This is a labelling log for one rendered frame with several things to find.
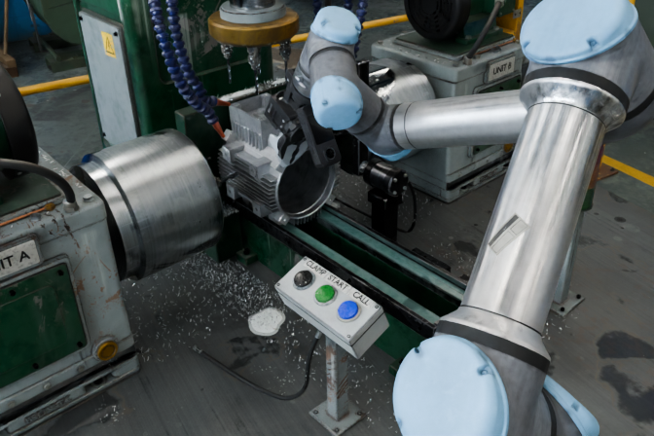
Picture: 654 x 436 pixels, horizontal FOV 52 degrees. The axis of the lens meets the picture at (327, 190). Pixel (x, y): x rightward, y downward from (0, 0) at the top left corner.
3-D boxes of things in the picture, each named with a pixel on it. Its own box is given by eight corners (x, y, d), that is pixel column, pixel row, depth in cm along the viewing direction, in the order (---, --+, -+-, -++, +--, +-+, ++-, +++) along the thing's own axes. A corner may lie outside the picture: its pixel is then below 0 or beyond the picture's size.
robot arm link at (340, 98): (386, 127, 103) (378, 77, 110) (344, 90, 96) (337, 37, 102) (345, 150, 107) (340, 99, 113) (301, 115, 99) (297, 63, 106)
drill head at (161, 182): (16, 278, 129) (-19, 163, 117) (182, 210, 150) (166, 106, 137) (69, 345, 112) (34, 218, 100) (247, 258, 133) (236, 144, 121)
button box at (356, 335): (283, 304, 106) (272, 284, 103) (314, 273, 109) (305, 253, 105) (358, 360, 95) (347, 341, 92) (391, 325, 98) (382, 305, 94)
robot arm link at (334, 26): (318, 32, 101) (314, -4, 106) (298, 83, 109) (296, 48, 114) (367, 42, 103) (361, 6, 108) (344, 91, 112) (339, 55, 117)
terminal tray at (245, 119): (230, 135, 146) (227, 104, 143) (270, 122, 152) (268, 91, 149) (262, 153, 138) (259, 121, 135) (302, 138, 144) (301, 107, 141)
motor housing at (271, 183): (220, 202, 152) (211, 125, 142) (287, 175, 162) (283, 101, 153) (272, 238, 138) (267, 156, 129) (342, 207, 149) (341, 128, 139)
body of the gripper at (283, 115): (293, 106, 129) (311, 60, 120) (319, 138, 127) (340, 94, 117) (261, 117, 125) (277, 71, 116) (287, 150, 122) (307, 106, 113)
